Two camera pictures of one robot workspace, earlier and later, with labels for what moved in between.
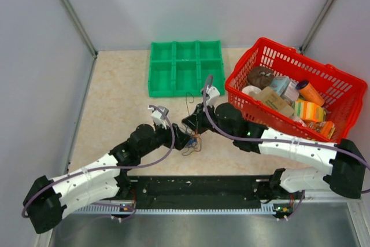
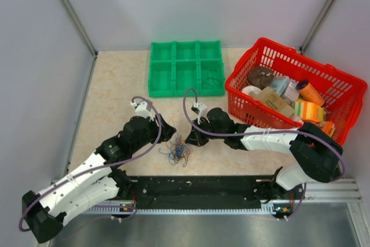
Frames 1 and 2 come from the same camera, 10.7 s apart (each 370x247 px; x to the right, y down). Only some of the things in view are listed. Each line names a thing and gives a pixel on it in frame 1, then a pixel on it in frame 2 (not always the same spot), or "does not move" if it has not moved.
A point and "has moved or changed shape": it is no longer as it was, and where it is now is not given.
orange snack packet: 326,128 does not move
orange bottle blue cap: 308,92 does not move
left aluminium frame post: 70,11 does not move
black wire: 187,101 -> 216,81
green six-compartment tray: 180,69 does not move
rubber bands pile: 194,144 has moved or changed shape
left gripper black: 181,139 -> 167,131
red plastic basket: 344,93 does not move
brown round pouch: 260,76 does not move
